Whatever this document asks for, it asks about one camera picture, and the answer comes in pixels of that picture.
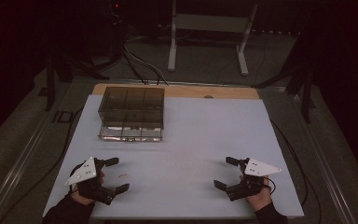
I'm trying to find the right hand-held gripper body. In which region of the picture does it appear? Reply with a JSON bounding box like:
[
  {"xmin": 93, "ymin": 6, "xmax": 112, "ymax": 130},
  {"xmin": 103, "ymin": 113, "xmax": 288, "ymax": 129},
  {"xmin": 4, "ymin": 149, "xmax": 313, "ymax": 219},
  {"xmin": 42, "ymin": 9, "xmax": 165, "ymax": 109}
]
[{"xmin": 226, "ymin": 158, "xmax": 282, "ymax": 203}]

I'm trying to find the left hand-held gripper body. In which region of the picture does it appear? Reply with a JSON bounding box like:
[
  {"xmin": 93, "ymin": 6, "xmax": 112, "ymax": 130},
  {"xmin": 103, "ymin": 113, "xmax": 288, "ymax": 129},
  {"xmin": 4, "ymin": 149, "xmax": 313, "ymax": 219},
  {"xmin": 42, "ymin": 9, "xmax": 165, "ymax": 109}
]
[{"xmin": 63, "ymin": 156, "xmax": 117, "ymax": 206}]

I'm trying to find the person's left hand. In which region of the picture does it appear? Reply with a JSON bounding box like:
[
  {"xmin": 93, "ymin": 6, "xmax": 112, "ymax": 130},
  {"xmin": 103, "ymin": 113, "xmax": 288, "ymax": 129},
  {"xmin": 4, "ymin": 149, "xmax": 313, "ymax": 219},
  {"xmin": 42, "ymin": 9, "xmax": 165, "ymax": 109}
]
[{"xmin": 69, "ymin": 162, "xmax": 106, "ymax": 206}]

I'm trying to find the person's right hand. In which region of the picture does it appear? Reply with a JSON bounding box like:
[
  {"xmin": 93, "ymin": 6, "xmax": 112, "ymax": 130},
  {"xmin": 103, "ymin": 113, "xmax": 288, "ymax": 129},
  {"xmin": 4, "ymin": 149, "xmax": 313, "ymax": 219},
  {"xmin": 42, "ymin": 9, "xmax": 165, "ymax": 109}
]
[{"xmin": 239, "ymin": 174, "xmax": 275, "ymax": 213}]

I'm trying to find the tinted clear plastic drawer box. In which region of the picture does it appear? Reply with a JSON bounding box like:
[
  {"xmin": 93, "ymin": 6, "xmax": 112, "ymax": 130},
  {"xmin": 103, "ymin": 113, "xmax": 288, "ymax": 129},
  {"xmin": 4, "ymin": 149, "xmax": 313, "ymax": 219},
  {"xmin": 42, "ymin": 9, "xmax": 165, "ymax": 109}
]
[{"xmin": 97, "ymin": 86, "xmax": 166, "ymax": 143}]

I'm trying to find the black metal stand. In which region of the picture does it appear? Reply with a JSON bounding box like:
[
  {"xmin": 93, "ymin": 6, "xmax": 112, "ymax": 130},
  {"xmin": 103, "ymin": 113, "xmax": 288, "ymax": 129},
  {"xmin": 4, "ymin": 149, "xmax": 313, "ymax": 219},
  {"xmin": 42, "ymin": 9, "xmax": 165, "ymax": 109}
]
[{"xmin": 43, "ymin": 55, "xmax": 76, "ymax": 112}]

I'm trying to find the white metal stand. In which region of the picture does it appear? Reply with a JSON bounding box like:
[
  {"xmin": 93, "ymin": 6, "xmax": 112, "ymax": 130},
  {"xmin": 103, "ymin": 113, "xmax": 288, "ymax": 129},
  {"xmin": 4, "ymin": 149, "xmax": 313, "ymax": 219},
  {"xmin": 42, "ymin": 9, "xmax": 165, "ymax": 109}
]
[{"xmin": 167, "ymin": 0, "xmax": 259, "ymax": 77}]

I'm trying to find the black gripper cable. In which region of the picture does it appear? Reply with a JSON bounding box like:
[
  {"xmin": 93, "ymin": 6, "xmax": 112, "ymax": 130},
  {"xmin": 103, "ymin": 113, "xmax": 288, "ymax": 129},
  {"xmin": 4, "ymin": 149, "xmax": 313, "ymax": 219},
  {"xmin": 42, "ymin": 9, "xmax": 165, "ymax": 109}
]
[{"xmin": 261, "ymin": 175, "xmax": 277, "ymax": 194}]

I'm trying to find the black floor cable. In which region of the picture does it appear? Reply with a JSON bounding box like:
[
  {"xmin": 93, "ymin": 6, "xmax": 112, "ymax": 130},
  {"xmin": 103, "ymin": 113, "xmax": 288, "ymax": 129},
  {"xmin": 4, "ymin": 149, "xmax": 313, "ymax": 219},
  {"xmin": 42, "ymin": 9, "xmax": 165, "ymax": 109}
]
[
  {"xmin": 0, "ymin": 106, "xmax": 85, "ymax": 224},
  {"xmin": 269, "ymin": 119, "xmax": 323, "ymax": 224}
]

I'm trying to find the bundle of black cables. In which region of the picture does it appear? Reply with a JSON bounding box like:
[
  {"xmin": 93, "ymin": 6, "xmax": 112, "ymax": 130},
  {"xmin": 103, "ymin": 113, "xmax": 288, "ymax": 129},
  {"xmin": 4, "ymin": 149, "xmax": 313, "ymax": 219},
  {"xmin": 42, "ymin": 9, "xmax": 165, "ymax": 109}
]
[{"xmin": 121, "ymin": 41, "xmax": 170, "ymax": 87}]

